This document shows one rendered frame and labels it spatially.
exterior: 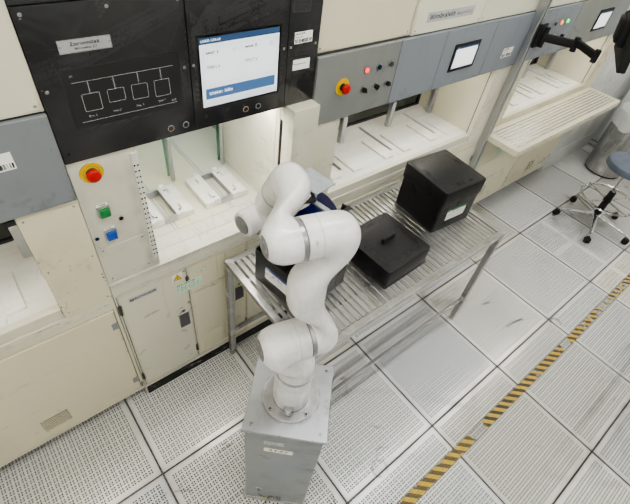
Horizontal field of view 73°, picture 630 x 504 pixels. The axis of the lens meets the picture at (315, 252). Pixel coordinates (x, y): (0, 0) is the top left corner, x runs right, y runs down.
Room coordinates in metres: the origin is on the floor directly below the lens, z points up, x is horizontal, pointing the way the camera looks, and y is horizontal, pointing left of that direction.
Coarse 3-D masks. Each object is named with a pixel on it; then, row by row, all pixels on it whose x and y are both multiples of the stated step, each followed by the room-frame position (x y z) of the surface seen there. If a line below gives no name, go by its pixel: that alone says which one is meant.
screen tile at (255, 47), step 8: (256, 40) 1.37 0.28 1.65; (264, 40) 1.39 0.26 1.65; (248, 48) 1.35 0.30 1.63; (256, 48) 1.37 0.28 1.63; (264, 48) 1.39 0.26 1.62; (272, 48) 1.41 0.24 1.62; (272, 56) 1.41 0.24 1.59; (248, 64) 1.35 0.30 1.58; (256, 64) 1.37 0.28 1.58; (264, 64) 1.39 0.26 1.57; (272, 64) 1.41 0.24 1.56; (248, 72) 1.35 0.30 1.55; (256, 72) 1.37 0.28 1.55; (264, 72) 1.39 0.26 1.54
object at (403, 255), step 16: (368, 224) 1.51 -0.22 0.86; (384, 224) 1.53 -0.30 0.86; (400, 224) 1.55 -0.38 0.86; (368, 240) 1.40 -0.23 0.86; (384, 240) 1.39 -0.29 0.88; (400, 240) 1.44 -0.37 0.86; (416, 240) 1.46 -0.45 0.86; (368, 256) 1.31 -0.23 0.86; (384, 256) 1.32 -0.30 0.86; (400, 256) 1.34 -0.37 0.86; (416, 256) 1.35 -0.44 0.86; (368, 272) 1.29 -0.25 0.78; (384, 272) 1.24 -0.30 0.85; (400, 272) 1.29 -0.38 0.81; (384, 288) 1.22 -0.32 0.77
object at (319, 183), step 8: (312, 168) 1.28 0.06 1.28; (312, 176) 1.23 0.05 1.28; (320, 176) 1.24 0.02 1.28; (312, 184) 1.18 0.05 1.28; (320, 184) 1.19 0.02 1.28; (328, 184) 1.20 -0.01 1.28; (312, 192) 1.14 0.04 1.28; (320, 192) 1.15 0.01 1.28; (320, 208) 1.16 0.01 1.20; (328, 208) 1.16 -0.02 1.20; (344, 208) 1.21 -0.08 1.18
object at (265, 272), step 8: (256, 248) 1.18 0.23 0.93; (256, 256) 1.17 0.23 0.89; (264, 256) 1.14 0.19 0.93; (256, 264) 1.17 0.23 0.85; (264, 264) 1.14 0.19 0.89; (272, 264) 1.11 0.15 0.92; (256, 272) 1.17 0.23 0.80; (264, 272) 1.14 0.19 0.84; (272, 272) 1.11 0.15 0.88; (280, 272) 1.09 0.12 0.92; (288, 272) 1.22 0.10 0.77; (344, 272) 1.22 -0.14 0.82; (264, 280) 1.14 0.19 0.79; (272, 280) 1.11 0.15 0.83; (280, 280) 1.08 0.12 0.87; (336, 280) 1.18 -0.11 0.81; (272, 288) 1.11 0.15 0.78; (280, 288) 1.08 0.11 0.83; (328, 288) 1.15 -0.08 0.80; (280, 296) 1.08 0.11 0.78
